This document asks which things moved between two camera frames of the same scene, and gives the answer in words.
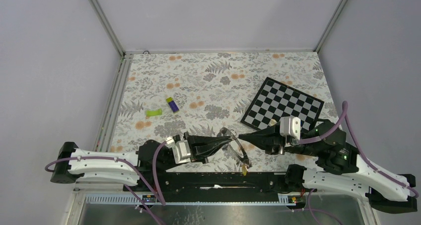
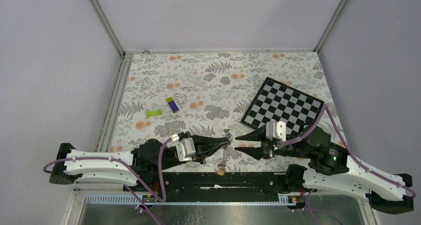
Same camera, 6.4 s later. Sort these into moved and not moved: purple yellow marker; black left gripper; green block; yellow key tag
Moved: yellow key tag
Not moved: black left gripper; green block; purple yellow marker
